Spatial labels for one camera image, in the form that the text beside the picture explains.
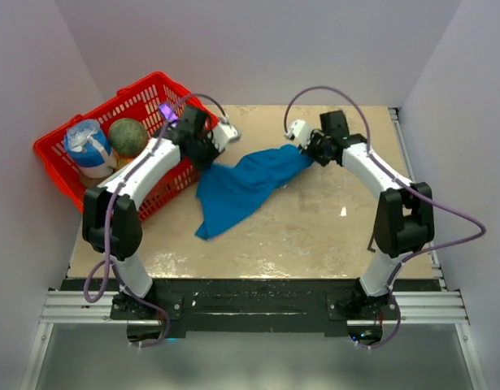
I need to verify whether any purple box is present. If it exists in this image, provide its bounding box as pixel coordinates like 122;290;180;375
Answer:
159;102;178;124

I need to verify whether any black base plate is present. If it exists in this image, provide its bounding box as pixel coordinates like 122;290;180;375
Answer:
62;278;401;339

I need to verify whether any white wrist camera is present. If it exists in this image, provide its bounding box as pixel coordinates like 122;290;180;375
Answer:
285;119;314;150
212;117;241;152

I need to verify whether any purple cable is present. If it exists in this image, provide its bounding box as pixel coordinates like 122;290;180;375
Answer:
83;93;230;349
283;85;487;350

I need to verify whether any blue white wrapped package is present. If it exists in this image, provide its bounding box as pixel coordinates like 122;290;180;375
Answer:
63;119;116;179

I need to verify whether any black square frame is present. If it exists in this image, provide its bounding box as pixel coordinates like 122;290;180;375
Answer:
367;236;376;253

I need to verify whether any blue garment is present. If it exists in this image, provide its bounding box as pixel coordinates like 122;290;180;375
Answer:
195;145;313;241

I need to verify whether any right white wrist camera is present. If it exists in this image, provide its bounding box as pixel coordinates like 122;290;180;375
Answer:
285;119;314;150

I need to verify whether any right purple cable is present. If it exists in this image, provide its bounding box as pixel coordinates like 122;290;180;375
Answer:
283;85;487;350

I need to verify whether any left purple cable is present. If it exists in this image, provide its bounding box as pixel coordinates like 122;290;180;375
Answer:
83;93;230;349

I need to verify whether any red plastic basket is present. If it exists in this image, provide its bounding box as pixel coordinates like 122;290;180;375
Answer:
33;72;220;221

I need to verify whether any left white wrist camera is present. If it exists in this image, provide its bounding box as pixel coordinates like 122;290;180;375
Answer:
212;117;241;152

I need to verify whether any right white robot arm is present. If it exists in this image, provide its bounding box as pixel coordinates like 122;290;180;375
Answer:
287;110;435;319

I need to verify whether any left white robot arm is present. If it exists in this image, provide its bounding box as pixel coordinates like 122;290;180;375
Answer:
82;106;241;320

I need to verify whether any green round melon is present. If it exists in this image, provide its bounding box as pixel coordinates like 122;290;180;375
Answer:
108;118;149;158

